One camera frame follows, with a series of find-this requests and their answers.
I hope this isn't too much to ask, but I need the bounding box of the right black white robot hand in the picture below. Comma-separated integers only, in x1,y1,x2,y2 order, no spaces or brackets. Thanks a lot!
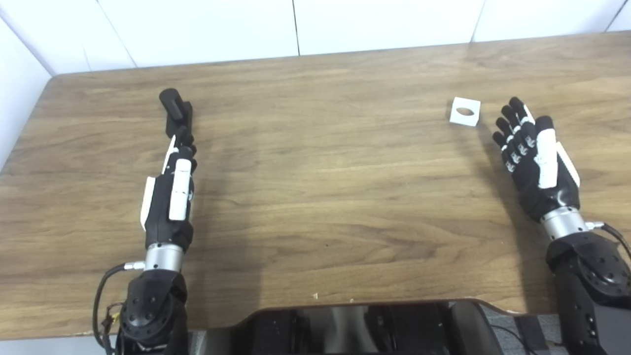
492,97,581,223

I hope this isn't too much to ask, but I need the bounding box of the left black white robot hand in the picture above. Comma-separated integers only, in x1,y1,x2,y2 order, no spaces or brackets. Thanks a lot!
140,126,198,253

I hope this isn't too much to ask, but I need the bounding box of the white square piece with hole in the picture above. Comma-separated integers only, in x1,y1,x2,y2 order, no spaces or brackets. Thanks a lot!
449,97,481,127

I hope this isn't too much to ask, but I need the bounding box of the black peg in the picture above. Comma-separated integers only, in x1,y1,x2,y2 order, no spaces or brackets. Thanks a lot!
159,88,193,139

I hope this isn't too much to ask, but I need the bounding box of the thick black right wrist cable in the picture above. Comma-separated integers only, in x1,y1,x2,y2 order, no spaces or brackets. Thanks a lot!
586,222,631,262

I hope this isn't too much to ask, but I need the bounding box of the thin wire with yellow connector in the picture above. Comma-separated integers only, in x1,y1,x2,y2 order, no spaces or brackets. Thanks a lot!
101,302,124,346

